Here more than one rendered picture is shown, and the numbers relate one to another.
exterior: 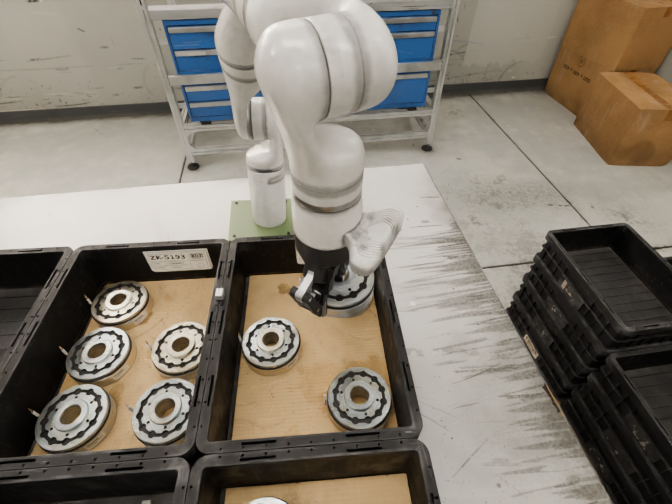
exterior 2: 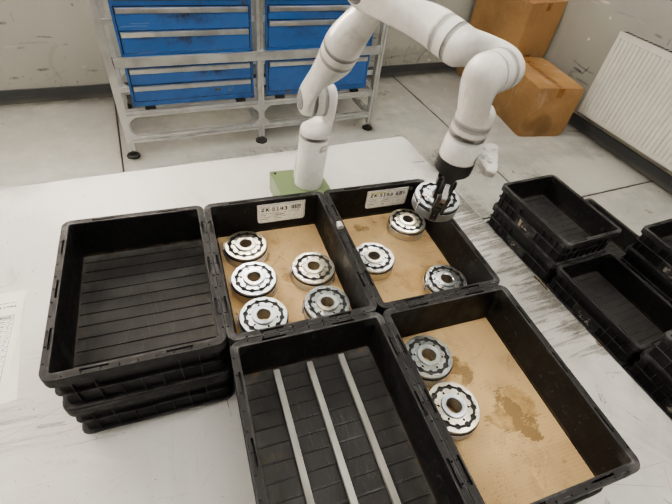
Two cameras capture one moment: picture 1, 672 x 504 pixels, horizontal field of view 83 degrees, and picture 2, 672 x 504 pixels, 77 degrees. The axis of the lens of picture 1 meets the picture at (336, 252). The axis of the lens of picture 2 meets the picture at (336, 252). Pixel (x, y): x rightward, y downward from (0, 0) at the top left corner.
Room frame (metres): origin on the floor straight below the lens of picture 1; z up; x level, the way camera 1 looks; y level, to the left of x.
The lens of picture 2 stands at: (-0.31, 0.46, 1.60)
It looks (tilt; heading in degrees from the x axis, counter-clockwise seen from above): 45 degrees down; 340
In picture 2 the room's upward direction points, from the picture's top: 8 degrees clockwise
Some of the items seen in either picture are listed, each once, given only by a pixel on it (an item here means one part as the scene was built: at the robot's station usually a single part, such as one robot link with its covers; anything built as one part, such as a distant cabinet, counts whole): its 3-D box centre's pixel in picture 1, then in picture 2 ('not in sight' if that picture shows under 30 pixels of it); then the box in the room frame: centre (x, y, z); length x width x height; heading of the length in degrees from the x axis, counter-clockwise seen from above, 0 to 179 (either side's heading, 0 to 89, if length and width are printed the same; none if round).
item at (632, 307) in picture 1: (590, 312); (536, 245); (0.76, -0.88, 0.37); 0.40 x 0.30 x 0.45; 8
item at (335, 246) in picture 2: (136, 347); (283, 271); (0.34, 0.35, 0.87); 0.40 x 0.30 x 0.11; 4
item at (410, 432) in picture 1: (308, 320); (403, 236); (0.36, 0.05, 0.92); 0.40 x 0.30 x 0.02; 4
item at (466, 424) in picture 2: not in sight; (453, 406); (-0.04, 0.09, 0.86); 0.10 x 0.10 x 0.01
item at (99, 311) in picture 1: (119, 301); (245, 245); (0.44, 0.42, 0.86); 0.10 x 0.10 x 0.01
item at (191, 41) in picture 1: (241, 72); (190, 55); (2.28, 0.55, 0.60); 0.72 x 0.03 x 0.56; 98
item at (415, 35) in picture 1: (375, 65); (321, 49); (2.40, -0.24, 0.60); 0.72 x 0.03 x 0.56; 98
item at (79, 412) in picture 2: not in sight; (153, 325); (0.31, 0.64, 0.76); 0.40 x 0.30 x 0.12; 4
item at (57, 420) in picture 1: (71, 414); (263, 315); (0.22, 0.41, 0.86); 0.05 x 0.05 x 0.01
